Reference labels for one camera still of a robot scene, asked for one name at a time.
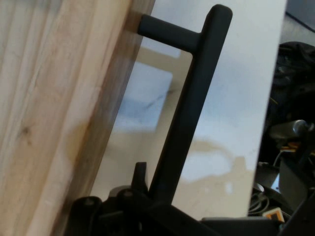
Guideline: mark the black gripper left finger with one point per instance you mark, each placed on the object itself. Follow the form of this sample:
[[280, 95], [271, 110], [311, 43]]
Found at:
[[110, 216]]

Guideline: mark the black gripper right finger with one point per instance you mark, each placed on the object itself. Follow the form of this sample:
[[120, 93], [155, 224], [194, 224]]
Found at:
[[177, 223]]

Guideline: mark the white and orange small box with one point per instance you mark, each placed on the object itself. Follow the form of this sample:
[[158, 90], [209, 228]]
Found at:
[[275, 215]]

